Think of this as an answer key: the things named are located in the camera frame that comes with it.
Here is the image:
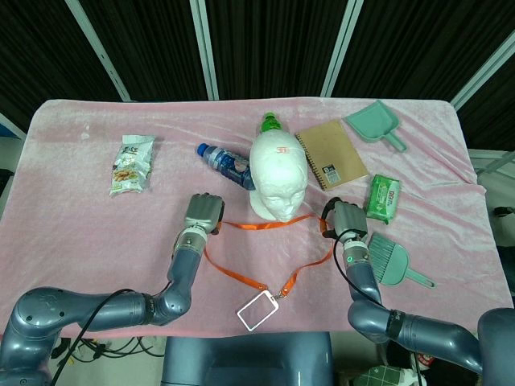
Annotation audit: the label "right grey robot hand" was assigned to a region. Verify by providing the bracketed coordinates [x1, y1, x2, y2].
[320, 196, 369, 242]

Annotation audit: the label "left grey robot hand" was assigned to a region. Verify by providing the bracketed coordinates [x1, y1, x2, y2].
[183, 192, 225, 236]

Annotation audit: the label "orange lanyard strap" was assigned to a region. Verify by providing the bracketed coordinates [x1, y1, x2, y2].
[203, 212, 335, 301]

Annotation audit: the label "white foam mannequin head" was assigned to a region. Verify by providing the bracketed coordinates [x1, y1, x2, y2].
[248, 132, 309, 221]

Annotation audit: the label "green wet wipes pack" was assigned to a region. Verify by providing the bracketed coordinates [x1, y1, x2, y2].
[364, 174, 402, 225]

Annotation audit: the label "blue drink bottle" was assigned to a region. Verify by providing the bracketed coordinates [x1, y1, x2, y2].
[196, 143, 257, 191]

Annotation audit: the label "green hand brush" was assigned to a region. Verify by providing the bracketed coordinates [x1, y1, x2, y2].
[368, 232, 436, 289]

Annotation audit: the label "brown spiral notebook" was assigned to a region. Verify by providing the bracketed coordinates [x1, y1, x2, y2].
[295, 119, 370, 192]

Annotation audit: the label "white snack bag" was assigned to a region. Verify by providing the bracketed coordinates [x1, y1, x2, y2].
[109, 134, 156, 198]

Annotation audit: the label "green plastic dustpan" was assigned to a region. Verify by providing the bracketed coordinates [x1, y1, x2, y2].
[342, 100, 408, 153]

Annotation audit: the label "green capped bottle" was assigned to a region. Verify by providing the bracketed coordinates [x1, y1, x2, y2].
[258, 113, 285, 136]

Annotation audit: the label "pink velvet tablecloth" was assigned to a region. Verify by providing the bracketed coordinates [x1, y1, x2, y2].
[0, 97, 514, 339]

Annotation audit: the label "blue-grey robot torso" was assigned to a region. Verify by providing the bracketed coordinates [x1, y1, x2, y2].
[160, 331, 335, 386]

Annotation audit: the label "red white paper cup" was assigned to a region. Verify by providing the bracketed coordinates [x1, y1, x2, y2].
[410, 351, 442, 373]

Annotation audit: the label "green grid pattern bag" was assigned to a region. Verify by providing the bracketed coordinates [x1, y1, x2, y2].
[356, 363, 408, 386]

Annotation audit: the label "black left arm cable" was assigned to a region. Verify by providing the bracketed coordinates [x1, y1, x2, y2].
[47, 281, 178, 386]

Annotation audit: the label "black floor cables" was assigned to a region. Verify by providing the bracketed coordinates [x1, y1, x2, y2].
[56, 336, 166, 359]

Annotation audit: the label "white partition frame post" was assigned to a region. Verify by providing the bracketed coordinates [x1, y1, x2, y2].
[319, 0, 365, 98]
[190, 0, 220, 101]
[65, 0, 132, 102]
[450, 38, 515, 112]

